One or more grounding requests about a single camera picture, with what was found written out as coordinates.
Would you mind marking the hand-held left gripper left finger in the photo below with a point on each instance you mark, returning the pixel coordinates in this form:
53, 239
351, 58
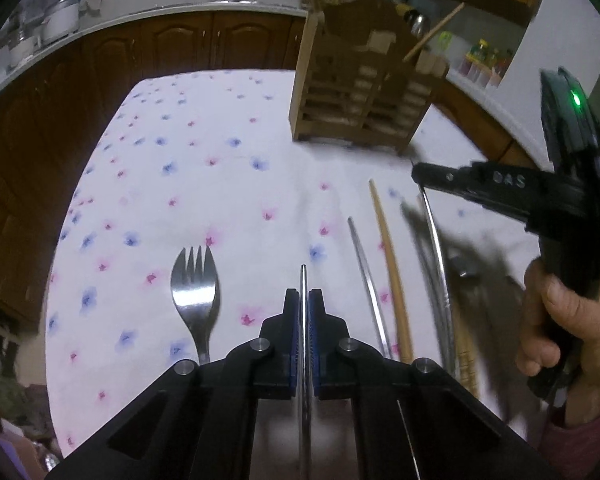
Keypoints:
275, 345

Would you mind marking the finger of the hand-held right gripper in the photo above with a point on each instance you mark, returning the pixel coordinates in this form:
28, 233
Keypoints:
480, 182

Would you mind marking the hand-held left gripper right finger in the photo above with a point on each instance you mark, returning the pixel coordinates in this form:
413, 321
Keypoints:
332, 345

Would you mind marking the metal spoon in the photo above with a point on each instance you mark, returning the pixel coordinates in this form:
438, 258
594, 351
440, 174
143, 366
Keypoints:
304, 280

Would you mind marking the metal chopstick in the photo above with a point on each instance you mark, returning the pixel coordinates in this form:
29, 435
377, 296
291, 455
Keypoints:
366, 275
437, 240

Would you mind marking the smooth wooden chopstick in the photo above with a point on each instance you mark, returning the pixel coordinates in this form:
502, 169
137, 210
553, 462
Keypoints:
392, 270

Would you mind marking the ribbed bamboo chopstick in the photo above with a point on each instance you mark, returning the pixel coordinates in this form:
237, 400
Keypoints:
465, 360

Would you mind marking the wooden utensil holder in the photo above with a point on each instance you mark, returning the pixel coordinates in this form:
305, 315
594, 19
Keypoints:
360, 90

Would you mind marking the person's right hand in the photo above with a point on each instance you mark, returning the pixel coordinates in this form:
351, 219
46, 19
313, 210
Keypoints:
530, 320

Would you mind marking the metal fork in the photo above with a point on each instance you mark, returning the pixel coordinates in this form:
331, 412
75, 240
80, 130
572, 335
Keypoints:
194, 290

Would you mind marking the colourful bottles cluster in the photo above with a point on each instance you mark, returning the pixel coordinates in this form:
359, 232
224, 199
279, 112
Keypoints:
485, 60

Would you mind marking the metal kettle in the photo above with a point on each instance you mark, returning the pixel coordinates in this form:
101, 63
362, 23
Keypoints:
418, 24

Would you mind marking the floral white tablecloth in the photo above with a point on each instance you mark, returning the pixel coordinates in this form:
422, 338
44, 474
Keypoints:
205, 180

